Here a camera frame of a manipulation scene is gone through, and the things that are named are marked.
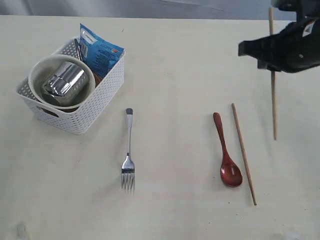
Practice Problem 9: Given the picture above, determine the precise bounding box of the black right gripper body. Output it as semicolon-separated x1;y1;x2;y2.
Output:
238;0;320;73

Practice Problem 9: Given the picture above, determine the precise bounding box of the wooden chopstick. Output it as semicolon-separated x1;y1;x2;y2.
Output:
268;6;278;141
231;103;257;206

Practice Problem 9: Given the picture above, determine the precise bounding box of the red-brown wooden spoon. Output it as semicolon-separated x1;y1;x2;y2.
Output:
213;112;243;188

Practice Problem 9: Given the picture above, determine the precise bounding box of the steel spoon long handle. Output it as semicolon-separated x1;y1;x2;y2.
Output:
121;108;135;195

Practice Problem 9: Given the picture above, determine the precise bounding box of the shiny steel cup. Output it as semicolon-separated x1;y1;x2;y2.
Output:
41;61;89;107

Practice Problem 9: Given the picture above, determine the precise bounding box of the white ceramic bowl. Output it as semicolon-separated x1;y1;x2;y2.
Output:
28;54;96;110

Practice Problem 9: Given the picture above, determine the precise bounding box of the white curtain backdrop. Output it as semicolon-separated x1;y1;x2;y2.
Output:
0;0;296;20

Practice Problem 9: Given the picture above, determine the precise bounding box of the blue snack packet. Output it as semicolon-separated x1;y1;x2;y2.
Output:
79;24;125;78

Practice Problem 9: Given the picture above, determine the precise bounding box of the white perforated plastic basket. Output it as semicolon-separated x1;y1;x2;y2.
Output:
16;53;125;135

